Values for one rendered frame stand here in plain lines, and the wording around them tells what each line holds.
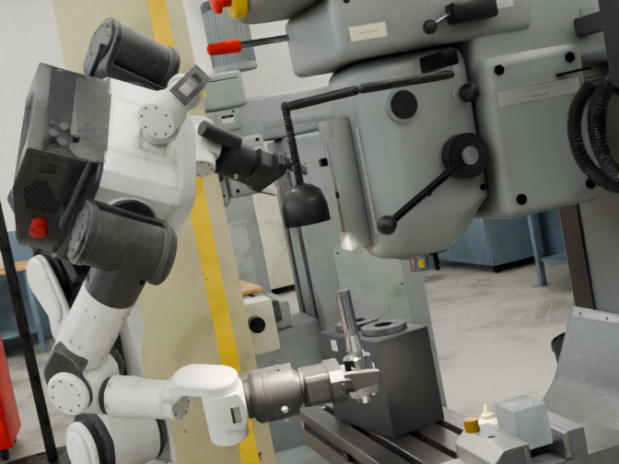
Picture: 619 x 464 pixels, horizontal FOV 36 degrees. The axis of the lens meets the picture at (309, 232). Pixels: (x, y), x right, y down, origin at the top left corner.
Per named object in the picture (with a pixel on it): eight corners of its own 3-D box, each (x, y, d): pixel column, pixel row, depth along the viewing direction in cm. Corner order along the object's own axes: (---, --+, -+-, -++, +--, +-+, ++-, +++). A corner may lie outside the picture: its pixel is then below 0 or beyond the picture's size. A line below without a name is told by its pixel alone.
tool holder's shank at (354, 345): (364, 356, 156) (349, 290, 155) (344, 359, 157) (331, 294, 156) (367, 351, 159) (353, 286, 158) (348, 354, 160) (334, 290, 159)
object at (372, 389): (376, 395, 156) (368, 363, 155) (348, 399, 157) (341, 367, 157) (379, 387, 161) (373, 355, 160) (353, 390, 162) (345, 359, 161)
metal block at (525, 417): (520, 452, 134) (513, 411, 134) (500, 442, 140) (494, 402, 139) (553, 443, 135) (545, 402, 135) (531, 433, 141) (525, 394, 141)
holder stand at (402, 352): (393, 439, 177) (374, 335, 175) (334, 420, 196) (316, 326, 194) (445, 419, 183) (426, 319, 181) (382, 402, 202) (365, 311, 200)
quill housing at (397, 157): (397, 266, 145) (358, 58, 142) (349, 259, 165) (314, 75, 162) (505, 239, 151) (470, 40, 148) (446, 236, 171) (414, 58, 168)
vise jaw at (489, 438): (495, 481, 130) (490, 454, 129) (457, 458, 142) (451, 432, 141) (533, 469, 131) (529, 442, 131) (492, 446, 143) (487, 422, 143)
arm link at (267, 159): (254, 204, 217) (212, 189, 210) (251, 169, 222) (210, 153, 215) (290, 179, 210) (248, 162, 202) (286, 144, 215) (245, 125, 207)
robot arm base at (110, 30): (73, 90, 175) (106, 71, 167) (84, 29, 179) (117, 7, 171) (141, 120, 184) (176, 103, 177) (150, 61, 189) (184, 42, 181)
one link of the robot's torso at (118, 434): (74, 483, 193) (15, 261, 192) (147, 452, 204) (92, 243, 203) (109, 487, 181) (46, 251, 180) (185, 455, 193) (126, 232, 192)
